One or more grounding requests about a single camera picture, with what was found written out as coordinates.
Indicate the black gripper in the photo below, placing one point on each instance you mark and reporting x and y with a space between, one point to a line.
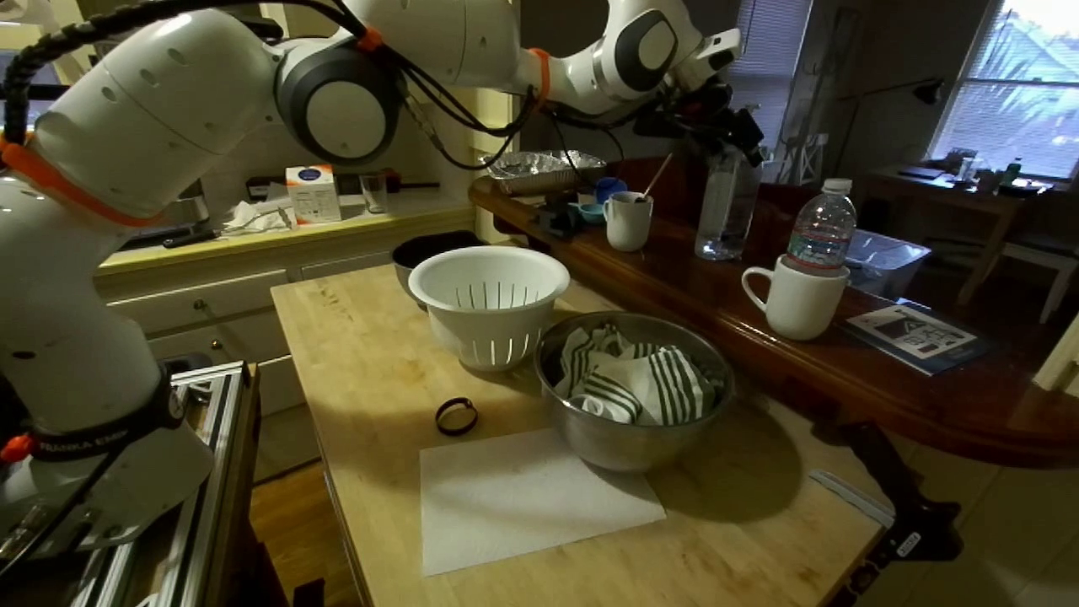
708 112

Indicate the clear soap pump bottle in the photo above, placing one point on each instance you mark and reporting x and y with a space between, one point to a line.
727 219

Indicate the clear plastic water bottle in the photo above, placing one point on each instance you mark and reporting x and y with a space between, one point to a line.
824 230

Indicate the large white mug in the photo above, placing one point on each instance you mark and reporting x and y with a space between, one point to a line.
803 300

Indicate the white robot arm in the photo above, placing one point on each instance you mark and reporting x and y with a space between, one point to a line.
68 316

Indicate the blue round plastic bowl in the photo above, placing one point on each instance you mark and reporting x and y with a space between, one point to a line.
607 190

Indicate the small teal bowl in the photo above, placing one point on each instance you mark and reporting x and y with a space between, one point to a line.
584 209

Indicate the white plastic colander bowl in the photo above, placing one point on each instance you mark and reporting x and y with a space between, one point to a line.
483 289

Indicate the stainless steel bowl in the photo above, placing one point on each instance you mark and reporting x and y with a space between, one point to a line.
629 444

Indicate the thin white stirrer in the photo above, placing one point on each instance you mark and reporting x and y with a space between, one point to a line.
657 177

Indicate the small white mug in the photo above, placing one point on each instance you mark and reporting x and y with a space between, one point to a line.
629 223

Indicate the aluminium foil tray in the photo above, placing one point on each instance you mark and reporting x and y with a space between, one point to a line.
539 170

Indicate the clear plastic container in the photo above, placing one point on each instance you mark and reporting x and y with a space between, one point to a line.
897 262

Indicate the dark wooden desk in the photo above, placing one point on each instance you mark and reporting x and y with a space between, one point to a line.
956 196

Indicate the black white striped cloth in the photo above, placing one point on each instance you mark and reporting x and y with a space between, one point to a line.
629 375

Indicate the printed magazine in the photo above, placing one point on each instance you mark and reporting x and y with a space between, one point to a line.
911 334

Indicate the dark wooden counter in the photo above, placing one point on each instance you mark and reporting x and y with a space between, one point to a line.
853 384

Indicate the bright window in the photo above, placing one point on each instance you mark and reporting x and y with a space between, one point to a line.
1013 103

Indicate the white chair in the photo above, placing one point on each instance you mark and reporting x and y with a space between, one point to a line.
1038 258

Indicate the white paper sheet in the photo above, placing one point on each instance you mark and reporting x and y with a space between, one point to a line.
526 507

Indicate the black table clamp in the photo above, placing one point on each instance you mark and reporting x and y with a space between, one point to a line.
915 524

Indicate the crumpled white cloth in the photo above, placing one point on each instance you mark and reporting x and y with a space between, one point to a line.
261 216

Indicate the cream drawer cabinet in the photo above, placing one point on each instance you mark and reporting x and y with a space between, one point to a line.
202 305

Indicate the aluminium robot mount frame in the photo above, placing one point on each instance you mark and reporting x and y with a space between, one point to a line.
224 472

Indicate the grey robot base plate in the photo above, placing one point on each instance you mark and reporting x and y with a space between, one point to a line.
155 478

